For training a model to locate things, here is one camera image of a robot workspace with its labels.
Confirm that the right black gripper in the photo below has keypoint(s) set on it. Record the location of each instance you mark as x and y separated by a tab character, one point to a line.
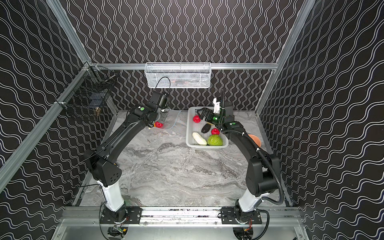
208	113

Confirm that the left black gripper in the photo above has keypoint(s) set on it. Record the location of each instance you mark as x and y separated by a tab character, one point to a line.
155	119

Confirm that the clear zip top bag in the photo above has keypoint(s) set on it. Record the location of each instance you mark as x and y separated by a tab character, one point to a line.
168	118

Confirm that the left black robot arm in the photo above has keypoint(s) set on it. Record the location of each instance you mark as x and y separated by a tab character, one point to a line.
102	162

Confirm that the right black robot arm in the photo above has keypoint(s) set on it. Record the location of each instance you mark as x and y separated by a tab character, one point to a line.
263	178

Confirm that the black avocado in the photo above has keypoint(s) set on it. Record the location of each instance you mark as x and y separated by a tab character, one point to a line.
206	128

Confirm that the white daikon radish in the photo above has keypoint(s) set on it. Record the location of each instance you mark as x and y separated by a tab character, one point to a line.
199	139

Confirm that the green cabbage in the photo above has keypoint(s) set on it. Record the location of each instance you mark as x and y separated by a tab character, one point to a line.
215	140

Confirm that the orange ceramic bowl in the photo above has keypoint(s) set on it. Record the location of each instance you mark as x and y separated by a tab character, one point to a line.
256	140

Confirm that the white mesh wall basket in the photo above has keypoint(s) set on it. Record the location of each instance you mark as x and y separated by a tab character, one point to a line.
178	75

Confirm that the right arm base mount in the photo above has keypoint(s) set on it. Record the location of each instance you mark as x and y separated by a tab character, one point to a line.
241	216

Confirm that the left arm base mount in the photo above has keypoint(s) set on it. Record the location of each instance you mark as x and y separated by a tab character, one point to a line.
124	215

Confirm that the aluminium front rail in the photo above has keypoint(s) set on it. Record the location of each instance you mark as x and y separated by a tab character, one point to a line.
180	217

